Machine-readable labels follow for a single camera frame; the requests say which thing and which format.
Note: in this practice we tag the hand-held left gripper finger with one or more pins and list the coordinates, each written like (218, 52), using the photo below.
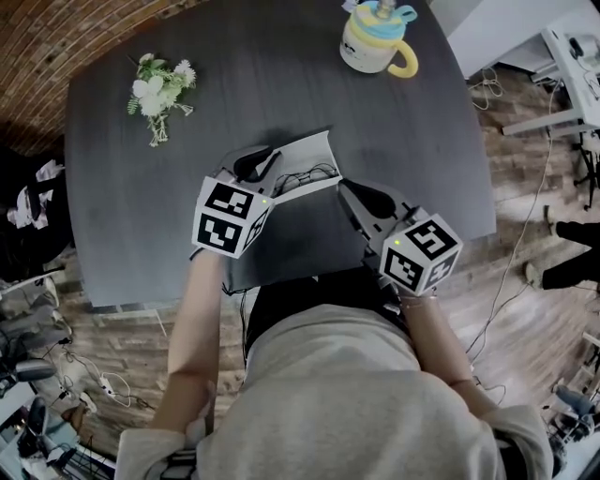
(234, 164)
(271, 171)

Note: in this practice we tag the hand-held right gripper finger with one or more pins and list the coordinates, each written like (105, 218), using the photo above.
(379, 201)
(361, 220)

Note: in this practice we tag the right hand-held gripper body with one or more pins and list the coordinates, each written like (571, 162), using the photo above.
(422, 262)

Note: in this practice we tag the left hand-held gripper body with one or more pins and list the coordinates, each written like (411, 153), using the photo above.
(220, 220)

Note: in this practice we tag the white glasses case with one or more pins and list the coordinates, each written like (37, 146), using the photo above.
(304, 150)

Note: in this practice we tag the person's left forearm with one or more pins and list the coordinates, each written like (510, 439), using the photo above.
(197, 328)

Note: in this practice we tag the person's right forearm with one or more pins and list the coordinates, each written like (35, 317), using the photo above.
(436, 342)

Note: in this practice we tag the black eyeglasses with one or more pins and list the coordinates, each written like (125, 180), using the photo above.
(307, 178)

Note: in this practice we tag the person's black trousers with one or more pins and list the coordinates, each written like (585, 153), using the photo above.
(328, 293)

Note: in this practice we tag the dark grey table white legs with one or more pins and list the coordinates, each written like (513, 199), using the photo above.
(117, 225)

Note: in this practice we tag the white flower bouquet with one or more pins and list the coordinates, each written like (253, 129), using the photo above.
(150, 94)

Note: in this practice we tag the person's grey shirt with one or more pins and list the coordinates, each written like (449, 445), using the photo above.
(337, 398)

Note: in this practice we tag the pink patterned cloth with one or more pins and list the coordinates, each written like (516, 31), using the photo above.
(44, 171)

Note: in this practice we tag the black swivel chair base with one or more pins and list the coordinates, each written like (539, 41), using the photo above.
(588, 173)

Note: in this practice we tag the white power strip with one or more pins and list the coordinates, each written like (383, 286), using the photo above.
(108, 386)

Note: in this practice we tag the white side desk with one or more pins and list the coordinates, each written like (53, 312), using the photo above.
(23, 283)

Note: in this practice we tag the black office chair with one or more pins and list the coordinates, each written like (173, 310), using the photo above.
(14, 239)

